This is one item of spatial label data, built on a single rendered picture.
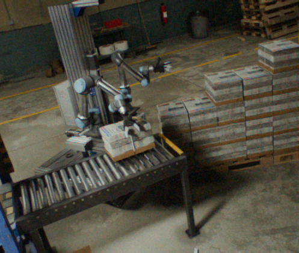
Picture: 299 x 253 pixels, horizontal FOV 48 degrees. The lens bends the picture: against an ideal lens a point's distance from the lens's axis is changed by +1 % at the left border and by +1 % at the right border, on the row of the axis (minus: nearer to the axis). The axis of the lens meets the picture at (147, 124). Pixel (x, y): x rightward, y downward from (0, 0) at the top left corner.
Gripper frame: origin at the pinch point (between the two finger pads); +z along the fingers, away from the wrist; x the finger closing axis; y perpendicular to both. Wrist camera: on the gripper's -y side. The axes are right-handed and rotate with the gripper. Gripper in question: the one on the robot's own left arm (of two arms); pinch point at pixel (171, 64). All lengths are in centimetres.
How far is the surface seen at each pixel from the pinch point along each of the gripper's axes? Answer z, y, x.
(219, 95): 45, 24, 36
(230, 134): 54, 71, 41
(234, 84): 61, 16, 32
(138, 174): -25, 24, 145
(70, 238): -110, 106, 135
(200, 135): 23, 64, 47
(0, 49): -462, 95, -447
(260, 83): 86, 21, 27
